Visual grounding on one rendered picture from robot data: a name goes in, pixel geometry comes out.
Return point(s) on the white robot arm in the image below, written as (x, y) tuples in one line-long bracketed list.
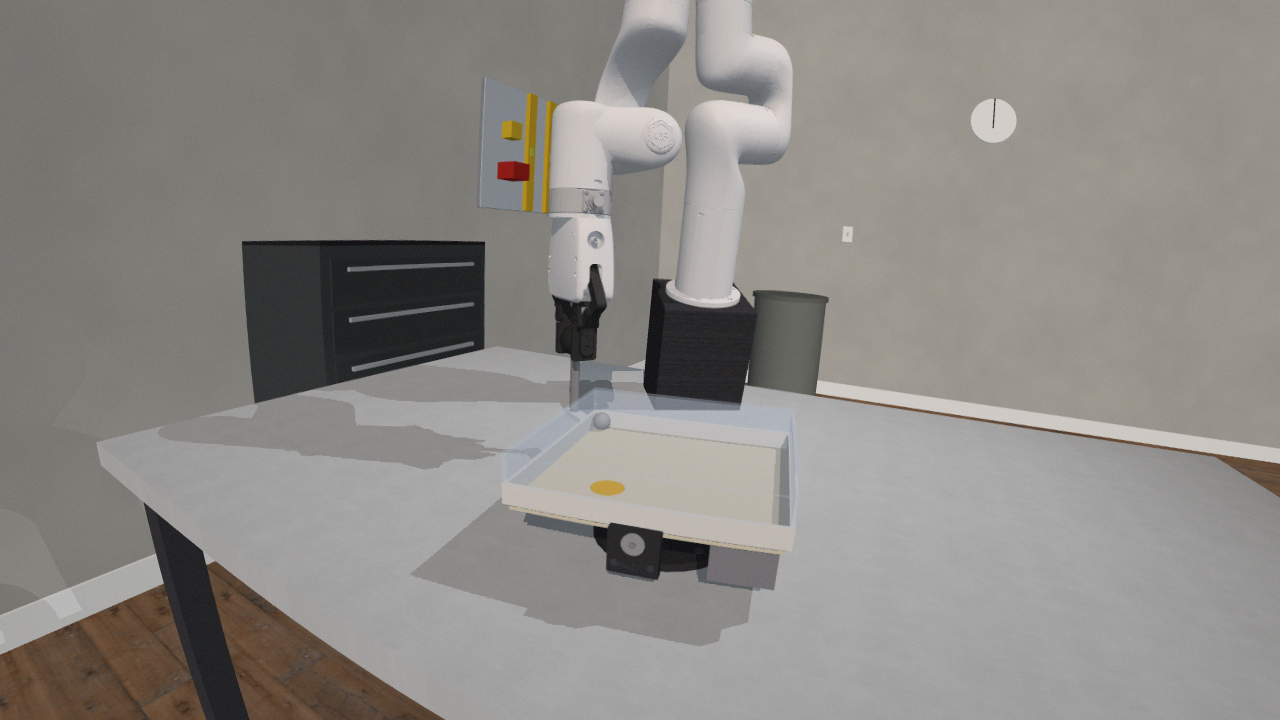
[(591, 142)]

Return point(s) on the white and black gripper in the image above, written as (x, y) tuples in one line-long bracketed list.
[(573, 268)]

